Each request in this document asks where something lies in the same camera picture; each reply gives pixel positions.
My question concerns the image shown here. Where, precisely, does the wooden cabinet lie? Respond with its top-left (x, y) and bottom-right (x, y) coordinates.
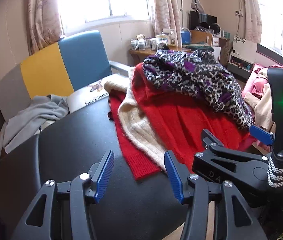
top-left (189, 30), bottom-right (232, 65)

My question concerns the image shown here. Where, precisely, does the grey garment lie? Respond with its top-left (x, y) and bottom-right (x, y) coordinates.
top-left (0, 94), bottom-right (70, 155)

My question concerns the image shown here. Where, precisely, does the floral curtain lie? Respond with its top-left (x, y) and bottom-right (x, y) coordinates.
top-left (152, 0), bottom-right (182, 47)
top-left (240, 0), bottom-right (262, 44)
top-left (28, 0), bottom-right (63, 53)

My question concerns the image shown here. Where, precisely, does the blue bucket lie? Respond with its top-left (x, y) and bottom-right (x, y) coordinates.
top-left (181, 27), bottom-right (191, 46)

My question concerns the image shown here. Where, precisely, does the leopard print garment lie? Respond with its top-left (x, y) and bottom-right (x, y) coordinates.
top-left (142, 49), bottom-right (253, 130)

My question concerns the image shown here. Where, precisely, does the beige garment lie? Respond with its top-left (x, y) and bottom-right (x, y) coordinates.
top-left (244, 67), bottom-right (276, 133)

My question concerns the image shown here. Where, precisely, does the red sweater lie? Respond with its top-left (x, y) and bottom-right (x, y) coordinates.
top-left (108, 64), bottom-right (257, 180)

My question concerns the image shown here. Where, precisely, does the black bed frame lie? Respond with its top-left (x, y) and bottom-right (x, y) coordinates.
top-left (257, 43), bottom-right (283, 72)

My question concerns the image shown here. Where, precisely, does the grey yellow blue chair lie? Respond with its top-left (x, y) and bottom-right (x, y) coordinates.
top-left (0, 30), bottom-right (137, 155)

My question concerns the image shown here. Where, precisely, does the hanging grey bag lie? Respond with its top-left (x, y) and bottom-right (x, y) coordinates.
top-left (191, 0), bottom-right (206, 13)

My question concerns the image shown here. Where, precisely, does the white low shelf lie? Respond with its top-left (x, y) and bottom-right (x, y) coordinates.
top-left (228, 35), bottom-right (258, 80)

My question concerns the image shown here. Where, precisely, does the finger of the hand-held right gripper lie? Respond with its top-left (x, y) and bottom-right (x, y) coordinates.
top-left (202, 129), bottom-right (269, 165)
top-left (250, 125), bottom-right (275, 146)

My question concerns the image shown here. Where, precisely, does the cluster of jars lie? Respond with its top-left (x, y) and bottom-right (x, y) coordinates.
top-left (131, 34), bottom-right (176, 52)

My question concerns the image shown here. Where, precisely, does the pink clothing pile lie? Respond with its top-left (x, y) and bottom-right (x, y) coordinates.
top-left (242, 63), bottom-right (282, 155)

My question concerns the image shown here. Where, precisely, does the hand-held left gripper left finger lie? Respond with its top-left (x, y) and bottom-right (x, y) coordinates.
top-left (10, 149), bottom-right (115, 240)

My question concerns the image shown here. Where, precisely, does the cream sweater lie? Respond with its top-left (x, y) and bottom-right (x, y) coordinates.
top-left (103, 67), bottom-right (168, 173)

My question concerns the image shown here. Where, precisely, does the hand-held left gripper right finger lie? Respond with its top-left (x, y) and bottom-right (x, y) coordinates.
top-left (164, 150), bottom-right (268, 240)

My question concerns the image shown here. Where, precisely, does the black television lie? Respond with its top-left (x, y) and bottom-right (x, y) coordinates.
top-left (189, 10), bottom-right (217, 30)

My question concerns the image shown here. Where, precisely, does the green folded cloth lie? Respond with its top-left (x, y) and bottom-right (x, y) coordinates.
top-left (185, 44), bottom-right (214, 53)

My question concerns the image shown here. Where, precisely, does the window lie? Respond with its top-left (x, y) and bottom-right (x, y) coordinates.
top-left (258, 0), bottom-right (283, 55)
top-left (54, 0), bottom-right (157, 30)

